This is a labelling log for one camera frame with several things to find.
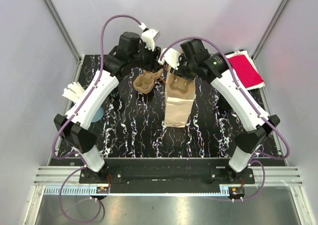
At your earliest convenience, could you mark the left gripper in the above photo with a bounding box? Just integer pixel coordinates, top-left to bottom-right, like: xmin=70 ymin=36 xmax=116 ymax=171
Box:
xmin=130 ymin=41 xmax=164 ymax=73

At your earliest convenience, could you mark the brown pulp cup carrier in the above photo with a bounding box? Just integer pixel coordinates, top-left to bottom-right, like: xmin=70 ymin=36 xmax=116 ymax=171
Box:
xmin=167 ymin=74 xmax=194 ymax=96
xmin=133 ymin=69 xmax=163 ymax=94

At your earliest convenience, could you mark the beige paper takeout bag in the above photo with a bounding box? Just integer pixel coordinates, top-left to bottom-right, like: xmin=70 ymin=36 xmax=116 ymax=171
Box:
xmin=164 ymin=72 xmax=196 ymax=128

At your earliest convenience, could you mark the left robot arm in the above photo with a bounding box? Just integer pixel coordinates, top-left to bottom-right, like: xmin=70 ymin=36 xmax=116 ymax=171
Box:
xmin=54 ymin=28 xmax=161 ymax=183

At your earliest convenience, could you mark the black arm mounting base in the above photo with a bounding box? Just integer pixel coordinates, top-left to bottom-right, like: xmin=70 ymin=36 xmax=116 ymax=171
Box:
xmin=79 ymin=158 xmax=255 ymax=185

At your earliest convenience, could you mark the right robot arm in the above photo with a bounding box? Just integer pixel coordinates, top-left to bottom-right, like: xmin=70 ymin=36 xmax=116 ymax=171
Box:
xmin=176 ymin=39 xmax=280 ymax=184

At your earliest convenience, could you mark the red cloth napkin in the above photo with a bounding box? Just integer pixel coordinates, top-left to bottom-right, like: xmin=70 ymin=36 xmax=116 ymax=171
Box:
xmin=227 ymin=55 xmax=264 ymax=88

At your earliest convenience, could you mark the black marble pattern mat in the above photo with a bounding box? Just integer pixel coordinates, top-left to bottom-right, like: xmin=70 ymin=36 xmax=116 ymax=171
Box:
xmin=51 ymin=53 xmax=281 ymax=159

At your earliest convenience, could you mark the light blue holder cup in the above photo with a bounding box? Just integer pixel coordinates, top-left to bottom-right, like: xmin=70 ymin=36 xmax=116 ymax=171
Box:
xmin=92 ymin=107 xmax=104 ymax=122

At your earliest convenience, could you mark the white wooden stirrer bundle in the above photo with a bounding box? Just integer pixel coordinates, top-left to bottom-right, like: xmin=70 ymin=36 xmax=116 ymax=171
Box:
xmin=62 ymin=82 xmax=85 ymax=103

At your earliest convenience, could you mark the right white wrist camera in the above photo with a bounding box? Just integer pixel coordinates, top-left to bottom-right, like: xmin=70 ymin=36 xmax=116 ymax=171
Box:
xmin=158 ymin=48 xmax=181 ymax=70

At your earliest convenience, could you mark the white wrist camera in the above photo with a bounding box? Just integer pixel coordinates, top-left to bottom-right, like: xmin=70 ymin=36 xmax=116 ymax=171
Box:
xmin=139 ymin=22 xmax=160 ymax=51
xmin=158 ymin=48 xmax=181 ymax=70

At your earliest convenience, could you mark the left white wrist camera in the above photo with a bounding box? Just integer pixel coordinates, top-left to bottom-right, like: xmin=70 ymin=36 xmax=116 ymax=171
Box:
xmin=139 ymin=22 xmax=160 ymax=51

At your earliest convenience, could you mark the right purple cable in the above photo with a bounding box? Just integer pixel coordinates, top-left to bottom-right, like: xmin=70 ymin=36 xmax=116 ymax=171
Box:
xmin=160 ymin=37 xmax=291 ymax=201

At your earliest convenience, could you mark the purple cable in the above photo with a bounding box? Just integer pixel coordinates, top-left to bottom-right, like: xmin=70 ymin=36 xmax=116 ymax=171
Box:
xmin=160 ymin=37 xmax=291 ymax=201
xmin=51 ymin=14 xmax=147 ymax=222

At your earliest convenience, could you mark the aluminium frame rail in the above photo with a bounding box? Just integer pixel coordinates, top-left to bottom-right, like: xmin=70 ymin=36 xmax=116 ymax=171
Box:
xmin=24 ymin=164 xmax=318 ymax=225

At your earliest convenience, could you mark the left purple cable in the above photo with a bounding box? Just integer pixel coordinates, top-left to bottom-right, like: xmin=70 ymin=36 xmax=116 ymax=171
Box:
xmin=51 ymin=14 xmax=147 ymax=222

